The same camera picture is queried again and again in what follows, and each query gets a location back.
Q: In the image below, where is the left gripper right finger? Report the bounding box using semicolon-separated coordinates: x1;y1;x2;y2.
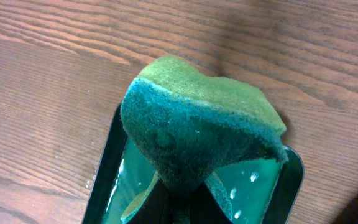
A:
191;183;232;224

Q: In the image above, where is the green yellow sponge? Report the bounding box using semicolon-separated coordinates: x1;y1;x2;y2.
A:
121;56;287;195

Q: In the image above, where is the green rectangular tray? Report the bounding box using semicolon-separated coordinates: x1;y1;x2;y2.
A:
83;108;305;224

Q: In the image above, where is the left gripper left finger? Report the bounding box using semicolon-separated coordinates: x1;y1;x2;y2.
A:
127;180;173;224

